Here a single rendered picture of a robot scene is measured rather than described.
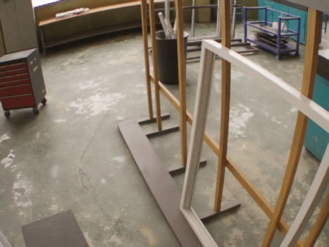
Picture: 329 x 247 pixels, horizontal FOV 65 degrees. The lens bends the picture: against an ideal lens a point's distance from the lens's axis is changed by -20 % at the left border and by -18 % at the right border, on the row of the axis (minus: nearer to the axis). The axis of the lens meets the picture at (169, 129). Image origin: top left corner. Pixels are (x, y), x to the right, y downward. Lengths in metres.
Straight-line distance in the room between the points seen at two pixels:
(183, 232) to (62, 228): 1.17
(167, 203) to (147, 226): 0.29
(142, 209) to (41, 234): 1.36
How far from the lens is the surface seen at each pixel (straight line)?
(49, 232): 1.59
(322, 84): 3.06
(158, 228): 2.56
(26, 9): 7.89
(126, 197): 2.86
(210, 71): 1.96
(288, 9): 8.09
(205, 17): 9.13
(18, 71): 4.42
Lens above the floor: 2.00
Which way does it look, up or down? 33 degrees down
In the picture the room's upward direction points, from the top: 3 degrees counter-clockwise
